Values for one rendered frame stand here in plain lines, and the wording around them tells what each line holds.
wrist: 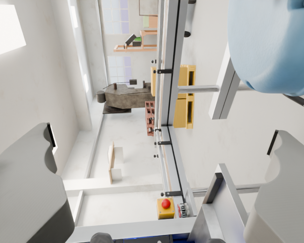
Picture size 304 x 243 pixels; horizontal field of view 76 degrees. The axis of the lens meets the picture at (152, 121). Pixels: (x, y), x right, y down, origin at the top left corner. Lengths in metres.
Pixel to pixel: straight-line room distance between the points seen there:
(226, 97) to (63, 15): 5.16
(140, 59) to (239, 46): 8.93
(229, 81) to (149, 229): 0.98
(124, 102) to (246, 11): 6.79
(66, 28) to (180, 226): 5.63
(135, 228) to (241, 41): 0.82
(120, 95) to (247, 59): 6.68
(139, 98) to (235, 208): 6.44
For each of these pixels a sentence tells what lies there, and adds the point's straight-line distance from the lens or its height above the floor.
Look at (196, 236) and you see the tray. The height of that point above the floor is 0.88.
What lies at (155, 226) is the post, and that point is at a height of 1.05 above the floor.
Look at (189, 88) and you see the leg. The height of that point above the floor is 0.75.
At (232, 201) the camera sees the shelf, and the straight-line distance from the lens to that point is 0.55.
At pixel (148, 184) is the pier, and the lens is 4.59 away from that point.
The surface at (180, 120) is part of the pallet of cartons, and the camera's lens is 3.86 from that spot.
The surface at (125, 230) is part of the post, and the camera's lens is 0.91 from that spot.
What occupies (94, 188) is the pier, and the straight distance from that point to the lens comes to 4.69.
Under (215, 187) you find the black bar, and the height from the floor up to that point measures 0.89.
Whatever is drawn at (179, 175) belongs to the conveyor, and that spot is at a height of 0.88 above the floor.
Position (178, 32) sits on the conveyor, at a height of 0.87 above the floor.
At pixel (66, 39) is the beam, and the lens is 6.08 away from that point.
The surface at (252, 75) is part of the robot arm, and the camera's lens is 0.17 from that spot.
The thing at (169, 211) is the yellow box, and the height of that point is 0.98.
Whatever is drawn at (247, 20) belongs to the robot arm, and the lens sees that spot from 0.19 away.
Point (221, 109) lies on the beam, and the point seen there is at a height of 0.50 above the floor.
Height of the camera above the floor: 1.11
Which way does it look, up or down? 4 degrees down
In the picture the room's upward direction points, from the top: 93 degrees counter-clockwise
